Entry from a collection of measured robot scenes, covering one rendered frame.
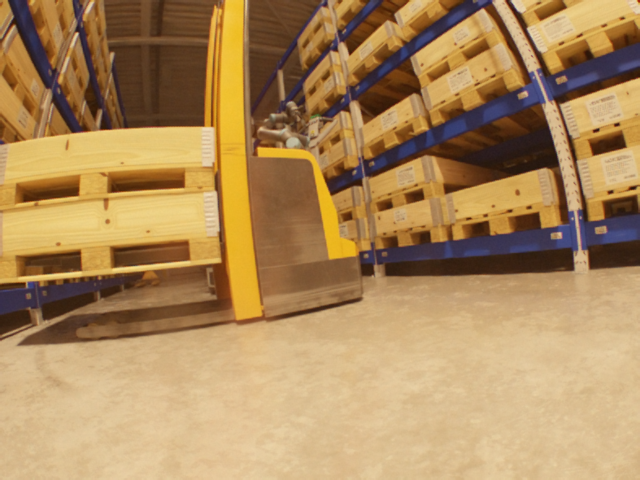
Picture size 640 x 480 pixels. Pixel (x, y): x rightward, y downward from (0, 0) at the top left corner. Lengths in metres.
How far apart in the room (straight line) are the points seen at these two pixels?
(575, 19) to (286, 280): 2.28
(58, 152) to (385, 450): 1.60
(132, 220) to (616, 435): 1.58
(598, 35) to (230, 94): 2.16
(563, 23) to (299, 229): 2.04
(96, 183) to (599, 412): 1.72
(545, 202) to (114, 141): 2.29
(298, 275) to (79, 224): 1.10
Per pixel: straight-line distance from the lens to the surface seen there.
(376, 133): 2.78
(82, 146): 1.53
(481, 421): 0.52
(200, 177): 1.39
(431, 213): 2.24
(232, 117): 1.61
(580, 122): 1.85
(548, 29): 2.10
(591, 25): 2.05
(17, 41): 2.38
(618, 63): 2.02
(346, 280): 1.59
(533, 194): 1.86
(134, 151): 1.45
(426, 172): 2.27
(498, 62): 2.14
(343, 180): 3.26
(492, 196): 1.97
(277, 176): 1.48
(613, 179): 1.78
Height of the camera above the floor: 0.31
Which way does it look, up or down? 3 degrees up
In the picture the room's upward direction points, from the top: 7 degrees counter-clockwise
